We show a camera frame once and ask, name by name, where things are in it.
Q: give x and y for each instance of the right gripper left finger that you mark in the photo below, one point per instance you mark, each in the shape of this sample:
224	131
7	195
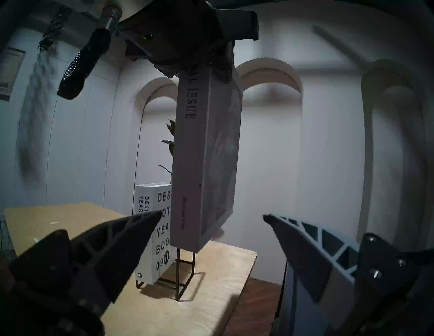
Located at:
101	257

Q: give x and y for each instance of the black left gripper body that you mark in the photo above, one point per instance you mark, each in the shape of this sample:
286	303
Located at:
176	34

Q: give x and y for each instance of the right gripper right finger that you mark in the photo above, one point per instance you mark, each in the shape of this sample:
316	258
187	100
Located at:
301	257

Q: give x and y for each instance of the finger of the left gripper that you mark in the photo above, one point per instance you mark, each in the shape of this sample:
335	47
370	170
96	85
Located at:
225	61

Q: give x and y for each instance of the white Special Issue book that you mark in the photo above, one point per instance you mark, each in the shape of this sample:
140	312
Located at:
190	169

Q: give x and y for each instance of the white Design Hotels Yearbook book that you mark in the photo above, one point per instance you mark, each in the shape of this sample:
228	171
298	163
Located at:
162	250

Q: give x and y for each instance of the tall green potted plant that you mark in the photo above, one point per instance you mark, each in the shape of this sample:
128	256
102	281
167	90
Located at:
170	146

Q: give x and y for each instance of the light wooden table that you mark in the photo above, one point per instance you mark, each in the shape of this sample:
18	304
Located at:
203	288

